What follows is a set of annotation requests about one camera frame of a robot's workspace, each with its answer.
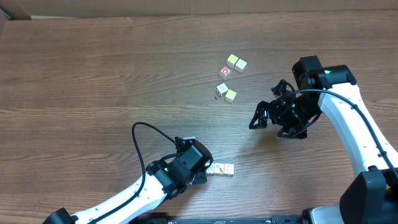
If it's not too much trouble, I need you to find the white block green side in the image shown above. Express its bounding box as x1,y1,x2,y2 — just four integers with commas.
223,164,234,176

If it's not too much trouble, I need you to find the white number two block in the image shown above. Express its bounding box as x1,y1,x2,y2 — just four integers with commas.
216,83,229,97

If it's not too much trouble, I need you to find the red bordered block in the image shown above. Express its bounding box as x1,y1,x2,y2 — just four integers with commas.
220,66,231,80

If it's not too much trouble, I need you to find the hammer picture block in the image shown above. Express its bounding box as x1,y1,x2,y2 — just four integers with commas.
214,163,224,175

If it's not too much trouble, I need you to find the white W letter block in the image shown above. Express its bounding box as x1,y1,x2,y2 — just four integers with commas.
206,163,215,175

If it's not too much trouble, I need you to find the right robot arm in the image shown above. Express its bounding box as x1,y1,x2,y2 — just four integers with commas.
249,56,397,223

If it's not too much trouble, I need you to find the yellow letter C block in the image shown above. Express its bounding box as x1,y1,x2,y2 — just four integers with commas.
224,90,237,103

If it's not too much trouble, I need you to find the white block far right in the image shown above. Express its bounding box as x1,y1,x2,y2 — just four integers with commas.
234,58,247,73

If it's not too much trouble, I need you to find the yellow top block far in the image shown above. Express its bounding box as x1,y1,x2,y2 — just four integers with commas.
226,54,239,68

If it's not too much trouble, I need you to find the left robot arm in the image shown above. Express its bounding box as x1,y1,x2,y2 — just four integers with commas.
44,142,212,224

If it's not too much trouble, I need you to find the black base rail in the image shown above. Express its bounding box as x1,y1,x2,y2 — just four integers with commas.
130,215,311,224

